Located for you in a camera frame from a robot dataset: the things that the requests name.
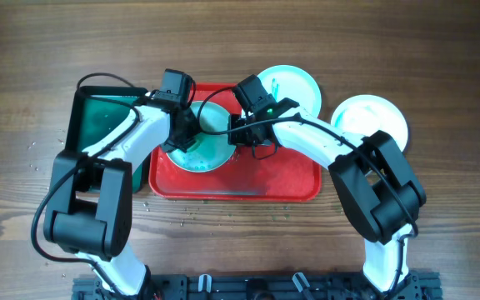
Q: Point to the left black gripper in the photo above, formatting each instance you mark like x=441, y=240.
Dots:
x=195, y=130

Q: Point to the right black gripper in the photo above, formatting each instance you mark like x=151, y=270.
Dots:
x=236, y=137

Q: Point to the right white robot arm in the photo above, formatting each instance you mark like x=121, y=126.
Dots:
x=378, y=190

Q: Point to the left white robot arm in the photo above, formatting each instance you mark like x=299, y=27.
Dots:
x=88, y=209

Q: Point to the red plastic tray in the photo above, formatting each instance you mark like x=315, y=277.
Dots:
x=263, y=174

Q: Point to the black tray with green water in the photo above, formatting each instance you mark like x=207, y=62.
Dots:
x=92, y=120

